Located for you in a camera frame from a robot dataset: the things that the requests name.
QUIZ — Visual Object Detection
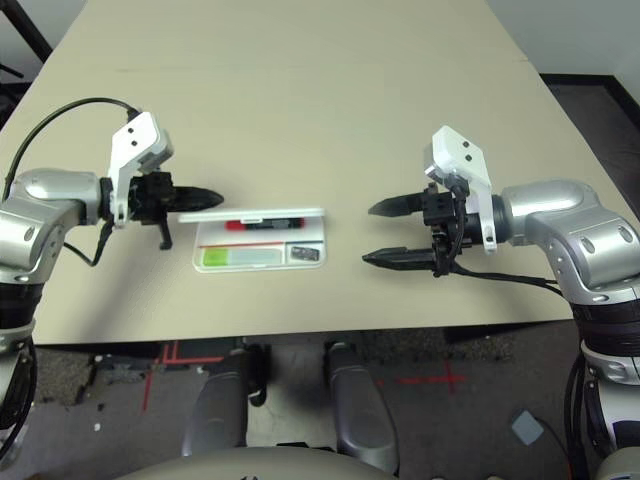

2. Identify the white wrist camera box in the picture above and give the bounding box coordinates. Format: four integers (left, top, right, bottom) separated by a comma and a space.
106, 111, 175, 230
423, 124, 500, 256

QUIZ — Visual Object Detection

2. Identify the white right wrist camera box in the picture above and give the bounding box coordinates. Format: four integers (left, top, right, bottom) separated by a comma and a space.
423, 124, 500, 256

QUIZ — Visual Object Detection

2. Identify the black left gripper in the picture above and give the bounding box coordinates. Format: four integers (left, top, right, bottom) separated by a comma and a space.
127, 171, 224, 251

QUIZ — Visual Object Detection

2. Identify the red and black marker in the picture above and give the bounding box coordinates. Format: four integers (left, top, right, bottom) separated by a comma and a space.
224, 217, 307, 232

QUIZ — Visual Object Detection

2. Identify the silver robot left leg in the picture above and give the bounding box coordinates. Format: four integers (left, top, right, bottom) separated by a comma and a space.
180, 349, 271, 459

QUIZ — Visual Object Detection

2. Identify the white hinged pencil case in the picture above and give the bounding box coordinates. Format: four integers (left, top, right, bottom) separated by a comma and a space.
178, 205, 330, 274

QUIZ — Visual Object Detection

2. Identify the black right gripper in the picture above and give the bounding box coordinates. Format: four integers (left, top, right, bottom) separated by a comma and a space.
361, 182, 474, 279

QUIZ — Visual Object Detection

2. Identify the silver robot right leg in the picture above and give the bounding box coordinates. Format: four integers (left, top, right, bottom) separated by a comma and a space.
324, 341, 401, 474

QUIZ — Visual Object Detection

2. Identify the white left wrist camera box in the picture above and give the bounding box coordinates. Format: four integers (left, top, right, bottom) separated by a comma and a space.
106, 111, 175, 230

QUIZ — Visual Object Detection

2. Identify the yellow table with black frame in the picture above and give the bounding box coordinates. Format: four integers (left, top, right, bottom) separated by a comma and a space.
0, 0, 54, 64

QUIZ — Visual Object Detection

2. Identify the green highlighter with clear cap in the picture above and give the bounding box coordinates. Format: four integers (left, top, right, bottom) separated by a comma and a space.
201, 247, 285, 268

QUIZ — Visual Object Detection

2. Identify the grey square floor pad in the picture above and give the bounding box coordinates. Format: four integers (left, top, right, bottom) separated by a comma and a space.
510, 409, 545, 445

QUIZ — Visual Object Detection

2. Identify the grey robot torso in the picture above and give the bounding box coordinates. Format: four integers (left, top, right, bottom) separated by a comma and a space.
112, 446, 401, 480

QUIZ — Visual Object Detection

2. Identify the silver robot leg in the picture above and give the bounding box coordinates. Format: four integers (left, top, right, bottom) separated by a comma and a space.
324, 341, 401, 474
180, 349, 271, 459

